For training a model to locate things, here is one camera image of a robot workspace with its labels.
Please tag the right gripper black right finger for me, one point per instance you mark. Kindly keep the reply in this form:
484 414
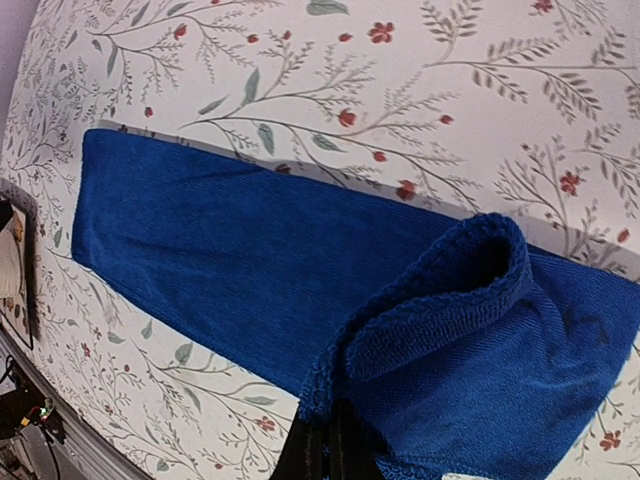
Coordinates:
350 454

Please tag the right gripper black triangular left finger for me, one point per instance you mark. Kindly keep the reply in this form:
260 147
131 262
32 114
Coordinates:
304 455

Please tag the dark blue towel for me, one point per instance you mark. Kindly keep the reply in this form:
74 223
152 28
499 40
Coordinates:
461 348

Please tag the floral square coaster tile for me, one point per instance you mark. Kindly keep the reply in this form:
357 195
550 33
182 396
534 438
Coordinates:
22 270

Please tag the floral patterned tablecloth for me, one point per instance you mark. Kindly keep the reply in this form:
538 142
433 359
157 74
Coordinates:
529 108

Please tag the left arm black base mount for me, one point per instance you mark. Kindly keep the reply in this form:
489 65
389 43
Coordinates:
26 406

